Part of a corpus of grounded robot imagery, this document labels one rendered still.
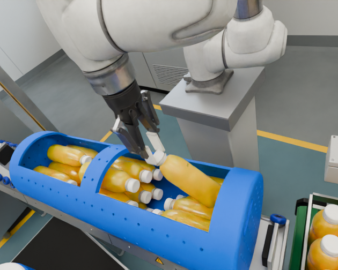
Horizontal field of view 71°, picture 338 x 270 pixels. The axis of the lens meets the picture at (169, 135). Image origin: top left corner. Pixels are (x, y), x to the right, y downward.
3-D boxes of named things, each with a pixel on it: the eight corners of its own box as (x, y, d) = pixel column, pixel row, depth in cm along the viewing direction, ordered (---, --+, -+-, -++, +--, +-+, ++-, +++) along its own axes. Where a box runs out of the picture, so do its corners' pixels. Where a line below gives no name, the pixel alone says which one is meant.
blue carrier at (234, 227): (82, 152, 120) (39, 117, 98) (266, 196, 76) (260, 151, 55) (48, 205, 107) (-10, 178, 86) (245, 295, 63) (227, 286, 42)
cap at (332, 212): (339, 208, 57) (340, 204, 55) (345, 224, 54) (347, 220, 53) (320, 208, 58) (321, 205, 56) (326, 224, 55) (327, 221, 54)
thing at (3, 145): (24, 159, 138) (4, 141, 128) (28, 160, 136) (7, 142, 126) (10, 173, 133) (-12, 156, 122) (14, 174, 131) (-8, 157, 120)
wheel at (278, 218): (269, 215, 70) (268, 221, 70) (286, 219, 68) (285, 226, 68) (271, 211, 74) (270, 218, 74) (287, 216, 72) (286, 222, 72)
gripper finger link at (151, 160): (148, 145, 57) (146, 148, 56) (158, 163, 61) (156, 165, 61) (138, 143, 58) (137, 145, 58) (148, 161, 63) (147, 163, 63)
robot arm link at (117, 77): (71, 73, 43) (88, 98, 47) (107, 73, 39) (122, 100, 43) (100, 46, 48) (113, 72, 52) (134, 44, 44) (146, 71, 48)
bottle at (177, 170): (205, 212, 65) (150, 174, 62) (207, 193, 71) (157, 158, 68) (222, 200, 61) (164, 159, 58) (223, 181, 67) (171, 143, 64)
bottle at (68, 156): (48, 162, 99) (78, 172, 89) (45, 146, 97) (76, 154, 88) (63, 157, 105) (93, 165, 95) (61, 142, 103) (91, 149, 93)
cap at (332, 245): (335, 261, 50) (336, 258, 49) (316, 246, 53) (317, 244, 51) (345, 247, 51) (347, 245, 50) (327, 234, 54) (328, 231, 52)
